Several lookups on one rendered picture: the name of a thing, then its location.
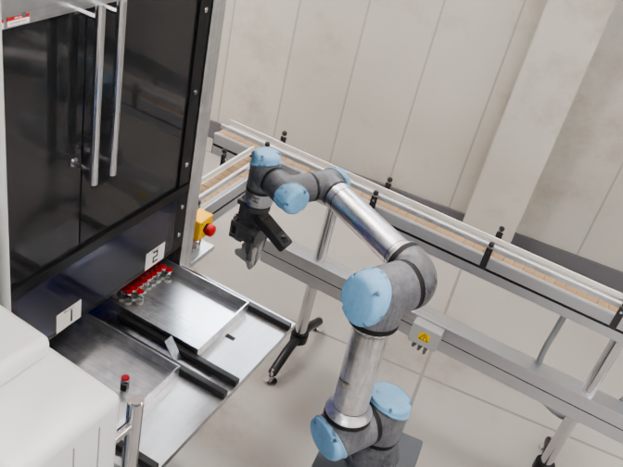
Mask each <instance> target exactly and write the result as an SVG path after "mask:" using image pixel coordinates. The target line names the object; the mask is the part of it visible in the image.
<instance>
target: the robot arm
mask: <svg viewBox="0 0 623 467"><path fill-rule="evenodd" d="M281 162H282V161H281V154H280V153H279V152H278V151H277V150H275V149H273V148H270V147H265V146H264V147H258V148H256V149H255V150H254V151H253V153H252V157H251V161H250V162H249V165H250V166H249V171H248V181H247V187H246V192H245V194H244V195H243V196H242V197H239V198H238V199H237V204H239V205H240V206H239V211H238V212H237V213H238V214H237V213H236V215H234V218H233V219H232V220H231V225H230V231H229V236H231V237H233V238H234V239H235V240H236V241H238V242H240V243H241V242H242V241H243V242H245V243H243V244H242V248H236V249H235V254H236V255H237V256H239V257H240V258H241V259H242V260H244V261H245V262H246V264H247V268H248V269H249V270H250V269H252V268H253V267H254V266H255V265H256V263H257V261H258V259H259V257H260V255H261V251H262V250H263V248H264V246H265V243H266V240H267V237H268V239H269V240H270V241H271V242H272V243H273V245H274V246H275V247H276V248H277V249H278V251H280V252H282V251H283V250H284V249H286V248H287V247H288V246H290V245H291V244H292V240H291V239H290V238H289V236H288V235H287V234H286V233H285V231H284V230H283V229H282V228H281V227H280V226H279V224H278V223H277V222H276V221H275V220H274V219H273V217H272V216H271V215H270V214H269V213H268V212H269V211H270V209H271V205H272V204H273V202H274V203H275V205H276V206H277V207H279V208H281V209H282V210H283V211H284V212H285V213H287V214H297V213H299V212H300V211H301V210H304V209H305V208H306V206H307V205H308V202H312V201H317V200H322V201H323V202H324V203H325V204H326V205H327V206H328V207H329V208H330V209H331V210H332V211H333V212H334V213H335V214H336V215H337V216H338V217H339V218H340V219H341V220H342V221H343V222H344V223H345V224H346V225H347V226H348V227H349V228H350V229H351V230H352V231H353V232H354V233H355V234H356V235H357V236H358V237H359V238H360V239H361V240H362V241H363V242H364V243H365V244H366V245H367V246H368V247H369V248H370V249H371V250H372V251H373V252H374V253H375V254H376V255H377V256H378V257H379V258H380V259H381V260H382V261H383V262H384V263H385V264H382V265H378V266H375V267H369V268H365V269H362V270H360V271H357V272H355V273H353V274H352V275H351V276H350V277H349V278H348V279H347V280H346V282H345V283H344V284H343V287H342V291H341V302H342V303H343V306H342V309H343V312H344V314H345V316H346V317H347V319H348V322H349V324H350V325H351V328H350V335H349V339H348V343H347V346H346V350H345V354H344V358H343V361H342V365H341V369H340V372H339V376H338V379H337V386H336V390H335V394H333V395H331V396H330V397H329V398H328V399H327V401H326V402H325V405H324V412H323V413H322V414H320V415H319V414H317V415H316V416H315V417H313V418H312V419H311V436H312V438H313V441H314V443H315V445H316V447H317V448H318V449H319V451H320V452H321V453H322V454H323V455H324V456H325V457H326V458H327V459H329V460H331V461H338V460H341V459H344V460H345V461H346V463H347V464H348V466H349V467H395V466H396V464H397V461H398V458H399V446H398V442H399V439H400V437H401V433H402V430H403V428H404V426H405V424H406V422H407V420H408V419H409V417H410V411H411V408H412V403H411V401H410V398H409V397H408V395H407V394H406V393H405V392H404V391H403V390H402V389H401V388H400V387H398V386H396V385H393V384H391V383H388V382H375V380H376V377H377V374H378V371H379V367H380V364H381V361H382V358H383V355H384V351H385V348H386V344H387V341H388V337H389V336H391V335H393V334H395V333H396V332H397V331H398V328H399V325H400V322H401V316H402V315H403V314H404V313H407V312H409V311H412V310H415V309H420V308H422V307H423V306H424V305H426V304H427V303H428V302H429V301H430V300H431V298H432V297H433V296H434V294H435V292H436V289H437V284H438V276H437V272H436V268H435V266H434V263H433V261H432V260H431V258H430V257H429V256H428V254H427V253H426V252H425V251H424V249H423V248H421V247H420V246H419V245H418V244H417V243H415V242H414V241H407V240H406V239H405V238H404V237H403V236H402V235H401V234H400V233H399V232H398V231H397V230H396V229H395V228H394V227H392V226H391V225H390V224H389V223H388V222H387V221H386V220H385V219H384V218H383V217H382V216H381V215H380V214H378V213H377V212H376V211H375V210H374V209H373V208H372V207H371V206H370V205H369V204H368V203H367V202H366V201H365V200H363V199H362V198H361V197H360V196H359V195H358V194H357V193H356V192H355V191H354V190H353V189H352V188H351V187H350V177H349V176H348V173H347V172H346V171H345V170H343V169H341V168H327V169H324V170H316V171H310V172H304V173H299V174H294V175H289V174H288V173H287V172H286V171H285V170H284V169H283V168H281V167H280V164H281Z"/></svg>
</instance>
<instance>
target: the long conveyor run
mask: <svg viewBox="0 0 623 467"><path fill-rule="evenodd" d="M229 124H230V125H229V126H227V125H224V124H221V129H222V130H221V131H219V132H216V133H214V135H213V141H212V148H211V153H212V154H214V155H217V156H219V157H221V156H222V154H223V152H222V149H223V148H227V153H225V154H226V158H229V159H231V158H234V157H235V156H237V155H238V154H240V153H242V152H243V151H245V150H247V149H248V148H250V147H251V146H254V150H255V149H256V148H258V147H264V146H265V147H270V148H273V149H275V150H277V151H278V152H279V153H280V154H281V161H282V162H281V164H280V167H281V168H283V169H284V170H285V171H286V172H287V173H288V174H289V175H294V174H299V173H304V172H310V171H316V170H324V169H327V168H339V167H337V166H335V165H333V164H331V163H328V162H326V161H324V160H322V159H319V158H317V157H315V156H312V155H310V154H308V153H306V152H303V151H301V150H299V149H297V148H295V147H293V146H291V145H287V144H286V137H285V136H286V135H287V132H286V131H282V136H281V138H280V141H278V140H276V139H274V138H272V137H270V136H268V135H266V134H264V133H260V132H258V131H256V130H253V129H251V128H249V127H248V126H245V125H243V124H241V123H239V122H237V121H234V120H230V121H229ZM347 173H348V176H349V177H350V187H351V188H352V189H353V190H354V191H355V192H356V193H357V194H358V195H359V196H360V197H361V198H362V199H363V200H365V201H366V202H367V203H368V204H369V205H370V206H371V207H372V208H373V209H374V210H375V211H376V212H377V213H378V214H380V215H381V216H382V217H383V218H384V219H385V220H386V221H387V222H388V223H389V224H390V225H391V226H392V227H394V228H395V229H396V230H397V231H398V232H399V233H400V234H401V235H402V236H403V237H404V238H405V239H406V240H407V241H414V242H415V243H417V244H418V245H419V246H420V247H421V248H423V249H424V251H425V252H426V253H427V254H429V255H431V256H434V257H436V258H438V259H441V260H443V261H445V262H448V263H450V264H451V265H453V266H455V267H457V268H459V269H462V270H464V271H467V272H469V273H471V274H473V275H475V276H477V277H479V278H481V279H483V280H485V281H487V282H490V283H492V284H495V285H497V286H499V287H501V288H503V289H505V290H507V291H509V292H511V293H513V294H516V295H518V296H520V297H522V298H524V299H526V300H529V301H531V302H533V303H535V304H537V305H539V306H541V307H544V308H546V309H548V310H550V311H552V312H554V313H557V314H559V315H561V316H563V317H565V318H567V319H569V320H571V321H573V322H576V323H578V324H580V325H583V326H585V327H587V328H589V329H591V330H593V331H594V332H597V333H599V334H602V335H604V336H606V337H608V338H611V339H613V340H615V341H617V342H618V343H620V344H622V345H623V292H622V293H620V292H618V291H616V290H614V289H612V288H609V287H607V286H605V285H603V284H599V283H597V282H595V281H593V280H591V279H589V278H587V277H584V276H582V275H580V274H578V273H575V272H573V271H571V270H568V269H566V268H564V267H562V266H560V265H557V264H555V263H553V262H551V261H549V260H547V259H544V258H541V257H539V256H537V255H535V254H532V253H530V252H528V251H526V250H524V249H522V248H520V247H518V246H514V245H512V244H510V243H507V242H505V241H503V240H502V236H503V233H502V232H504V230H505V228H504V227H503V226H500V228H499V231H497V233H496V235H495V236H493V235H490V234H488V233H485V232H482V231H480V230H479V229H477V228H474V227H472V226H470V225H468V224H465V223H463V222H461V221H457V220H456V219H454V218H452V217H450V216H447V215H445V214H443V213H441V212H438V211H436V210H434V209H432V208H429V207H427V206H425V205H422V204H420V203H418V202H416V201H413V200H411V199H410V198H408V197H405V196H402V195H400V194H397V193H395V192H393V191H391V190H390V188H391V185H392V184H391V183H392V181H393V179H392V178H391V177H388V182H386V184H385V187H383V186H380V185H378V184H376V183H372V182H370V181H368V180H366V179H364V178H362V177H360V176H358V175H355V174H353V173H351V172H349V171H347Z"/></svg>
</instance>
